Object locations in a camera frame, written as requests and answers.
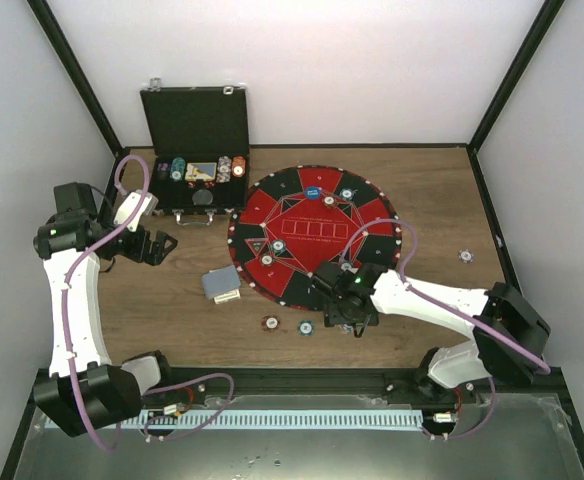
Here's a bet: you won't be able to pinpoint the round red black poker mat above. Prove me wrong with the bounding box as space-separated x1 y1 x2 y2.
228 166 402 311

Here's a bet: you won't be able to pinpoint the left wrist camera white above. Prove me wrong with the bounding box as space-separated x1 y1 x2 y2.
113 190 158 232

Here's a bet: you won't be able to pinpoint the blue card deck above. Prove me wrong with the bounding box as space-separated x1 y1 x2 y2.
201 265 241 299

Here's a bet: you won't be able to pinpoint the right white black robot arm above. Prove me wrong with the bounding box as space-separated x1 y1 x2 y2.
312 262 551 403

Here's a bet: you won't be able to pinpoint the light blue slotted cable duct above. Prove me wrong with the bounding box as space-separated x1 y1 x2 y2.
122 410 423 432

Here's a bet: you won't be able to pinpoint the black poker chip case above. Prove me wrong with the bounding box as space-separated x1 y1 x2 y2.
140 77 250 222

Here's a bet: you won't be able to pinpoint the blue blind button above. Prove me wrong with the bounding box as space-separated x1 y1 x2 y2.
304 186 321 200

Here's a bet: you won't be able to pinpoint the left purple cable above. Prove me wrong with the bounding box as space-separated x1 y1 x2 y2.
64 154 152 453

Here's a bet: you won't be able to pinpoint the teal poker chip stack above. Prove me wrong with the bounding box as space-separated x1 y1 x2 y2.
297 321 314 336

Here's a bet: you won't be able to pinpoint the purple chips in case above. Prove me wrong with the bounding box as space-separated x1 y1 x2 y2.
156 162 171 181

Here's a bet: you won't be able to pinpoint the black round button in case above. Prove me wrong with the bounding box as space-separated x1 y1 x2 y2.
192 188 214 206

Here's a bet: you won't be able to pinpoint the card deck in case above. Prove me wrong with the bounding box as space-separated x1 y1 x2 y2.
184 162 217 182

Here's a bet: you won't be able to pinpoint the red poker chip stack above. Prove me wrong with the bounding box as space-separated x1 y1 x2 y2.
261 316 280 332

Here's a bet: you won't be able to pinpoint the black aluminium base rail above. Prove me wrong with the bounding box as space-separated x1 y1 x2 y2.
168 367 569 408

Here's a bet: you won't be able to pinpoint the lone blue white chip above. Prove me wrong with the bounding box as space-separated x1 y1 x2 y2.
458 249 474 264

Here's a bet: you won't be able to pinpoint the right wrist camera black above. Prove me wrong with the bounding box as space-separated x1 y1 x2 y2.
311 261 355 298

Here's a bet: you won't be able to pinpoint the teal chips in case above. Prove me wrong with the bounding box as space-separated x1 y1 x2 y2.
170 157 186 181

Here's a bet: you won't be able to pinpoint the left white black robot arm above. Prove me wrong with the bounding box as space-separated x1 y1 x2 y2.
33 182 177 437

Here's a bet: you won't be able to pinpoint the orange chips in case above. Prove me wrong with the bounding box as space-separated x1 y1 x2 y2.
231 156 247 178

